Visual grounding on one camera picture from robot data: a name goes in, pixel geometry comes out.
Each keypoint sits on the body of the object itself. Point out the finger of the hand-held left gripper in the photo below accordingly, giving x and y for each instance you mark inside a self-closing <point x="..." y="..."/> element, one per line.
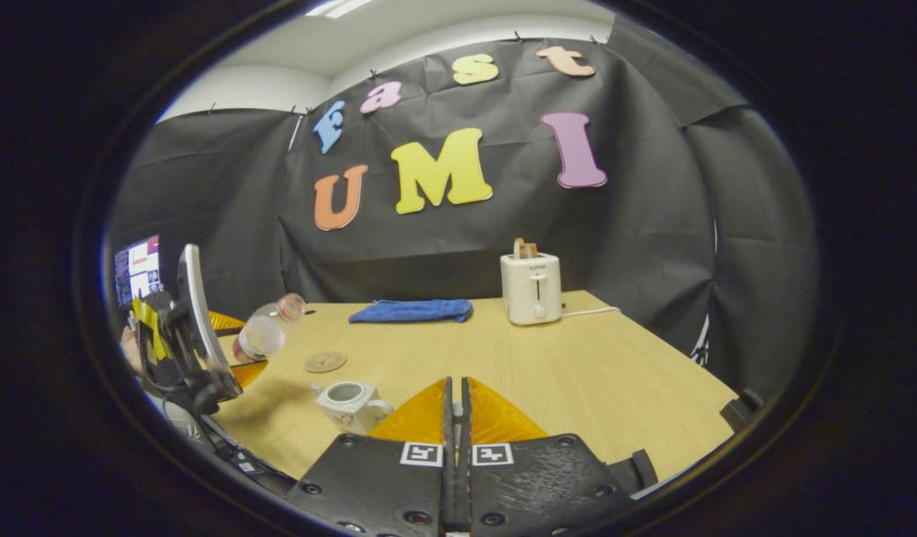
<point x="225" y="321"/>
<point x="249" y="373"/>

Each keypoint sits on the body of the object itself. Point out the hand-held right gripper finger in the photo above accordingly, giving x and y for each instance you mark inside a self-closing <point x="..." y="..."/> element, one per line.
<point x="448" y="425"/>
<point x="465" y="425"/>

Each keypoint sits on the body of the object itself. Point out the clear plastic water bottle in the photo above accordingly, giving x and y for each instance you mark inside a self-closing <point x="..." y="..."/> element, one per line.
<point x="268" y="332"/>

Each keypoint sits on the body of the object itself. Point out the round cork coaster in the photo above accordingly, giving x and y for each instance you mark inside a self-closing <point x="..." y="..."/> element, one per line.
<point x="325" y="362"/>

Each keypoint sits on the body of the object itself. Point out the white ceramic teacup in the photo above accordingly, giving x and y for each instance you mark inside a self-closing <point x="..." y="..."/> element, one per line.
<point x="350" y="406"/>

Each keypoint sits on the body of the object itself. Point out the computer monitor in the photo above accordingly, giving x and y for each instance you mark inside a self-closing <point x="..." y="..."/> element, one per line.
<point x="139" y="270"/>

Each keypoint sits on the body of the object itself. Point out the blue towel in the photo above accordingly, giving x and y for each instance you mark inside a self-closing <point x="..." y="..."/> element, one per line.
<point x="413" y="310"/>

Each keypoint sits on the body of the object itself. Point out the white toaster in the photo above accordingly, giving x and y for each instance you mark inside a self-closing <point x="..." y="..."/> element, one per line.
<point x="531" y="291"/>

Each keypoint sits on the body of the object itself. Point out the bread slice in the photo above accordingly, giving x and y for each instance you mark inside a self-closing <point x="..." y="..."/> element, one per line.
<point x="524" y="249"/>

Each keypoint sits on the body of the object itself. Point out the black backdrop cloth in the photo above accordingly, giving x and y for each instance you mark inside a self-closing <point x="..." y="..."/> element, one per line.
<point x="637" y="224"/>

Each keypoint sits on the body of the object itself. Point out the black object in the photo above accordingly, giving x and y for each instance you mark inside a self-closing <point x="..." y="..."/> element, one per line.
<point x="742" y="409"/>

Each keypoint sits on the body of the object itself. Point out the ceiling light panel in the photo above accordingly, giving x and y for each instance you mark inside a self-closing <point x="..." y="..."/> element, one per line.
<point x="339" y="7"/>

